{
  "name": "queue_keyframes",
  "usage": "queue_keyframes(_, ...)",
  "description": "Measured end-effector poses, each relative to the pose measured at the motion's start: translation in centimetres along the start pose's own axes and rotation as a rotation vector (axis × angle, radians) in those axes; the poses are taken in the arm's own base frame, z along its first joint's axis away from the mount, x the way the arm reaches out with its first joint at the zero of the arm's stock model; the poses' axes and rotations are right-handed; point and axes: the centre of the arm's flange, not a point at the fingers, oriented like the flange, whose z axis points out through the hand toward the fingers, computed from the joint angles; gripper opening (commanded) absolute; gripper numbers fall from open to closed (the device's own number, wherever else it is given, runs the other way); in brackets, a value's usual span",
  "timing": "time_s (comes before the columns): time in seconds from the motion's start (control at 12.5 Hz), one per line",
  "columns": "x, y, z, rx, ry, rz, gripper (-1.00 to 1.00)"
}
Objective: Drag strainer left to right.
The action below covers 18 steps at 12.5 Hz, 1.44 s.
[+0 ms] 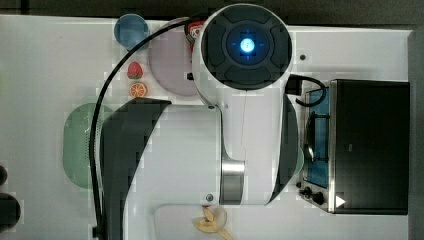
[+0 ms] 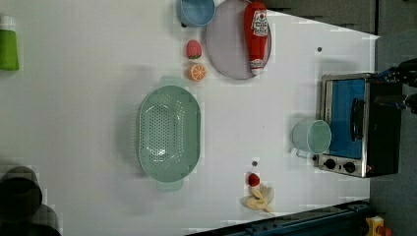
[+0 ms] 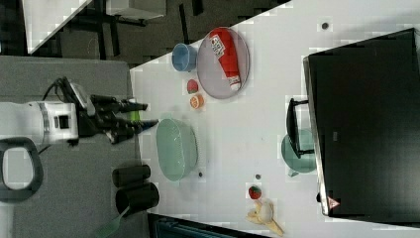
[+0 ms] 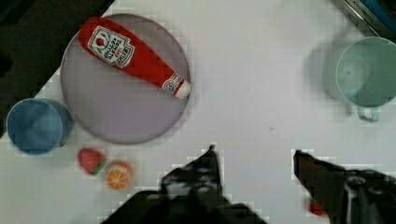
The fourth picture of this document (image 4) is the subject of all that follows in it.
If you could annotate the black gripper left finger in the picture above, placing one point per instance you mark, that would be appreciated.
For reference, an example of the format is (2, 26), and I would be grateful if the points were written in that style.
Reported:
(183, 183)

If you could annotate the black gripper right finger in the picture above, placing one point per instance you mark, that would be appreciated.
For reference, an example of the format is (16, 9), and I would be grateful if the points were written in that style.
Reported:
(347, 196)

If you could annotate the small red toy fruit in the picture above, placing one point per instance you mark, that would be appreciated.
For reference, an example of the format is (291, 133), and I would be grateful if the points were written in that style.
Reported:
(316, 209)

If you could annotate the toy orange slice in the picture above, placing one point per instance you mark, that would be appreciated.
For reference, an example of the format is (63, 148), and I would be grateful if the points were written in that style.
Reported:
(119, 175)

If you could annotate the toy strawberry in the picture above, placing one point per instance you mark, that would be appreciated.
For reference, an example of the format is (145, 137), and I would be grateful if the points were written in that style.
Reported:
(91, 160)

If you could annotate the grey round plate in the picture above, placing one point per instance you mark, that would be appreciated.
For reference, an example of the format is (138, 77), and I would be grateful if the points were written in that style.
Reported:
(114, 106)

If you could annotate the mint green mug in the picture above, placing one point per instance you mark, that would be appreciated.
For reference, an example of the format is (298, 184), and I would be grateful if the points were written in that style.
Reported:
(362, 73)

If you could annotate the blue cup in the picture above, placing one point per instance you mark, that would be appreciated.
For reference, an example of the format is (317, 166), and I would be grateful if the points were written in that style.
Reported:
(37, 126)

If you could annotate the red plush ketchup bottle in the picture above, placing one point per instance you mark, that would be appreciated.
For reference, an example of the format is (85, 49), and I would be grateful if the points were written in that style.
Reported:
(114, 45)

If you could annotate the black toaster oven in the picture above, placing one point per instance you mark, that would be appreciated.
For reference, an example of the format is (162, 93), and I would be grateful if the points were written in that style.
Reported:
(372, 17)

